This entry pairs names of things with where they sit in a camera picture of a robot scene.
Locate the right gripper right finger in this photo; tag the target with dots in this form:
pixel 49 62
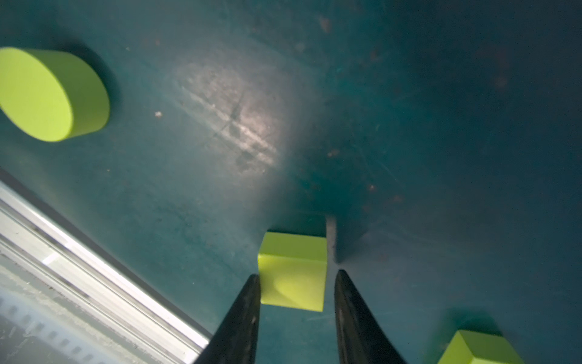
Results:
pixel 360 339

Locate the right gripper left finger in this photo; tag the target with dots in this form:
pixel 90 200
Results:
pixel 236 339

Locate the small green square block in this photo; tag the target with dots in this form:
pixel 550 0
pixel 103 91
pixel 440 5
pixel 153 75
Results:
pixel 293 271

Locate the long green block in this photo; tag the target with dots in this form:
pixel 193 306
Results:
pixel 469 347

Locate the green cylinder block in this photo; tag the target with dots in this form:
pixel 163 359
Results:
pixel 51 95

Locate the aluminium front rail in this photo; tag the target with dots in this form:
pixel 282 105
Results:
pixel 56 291

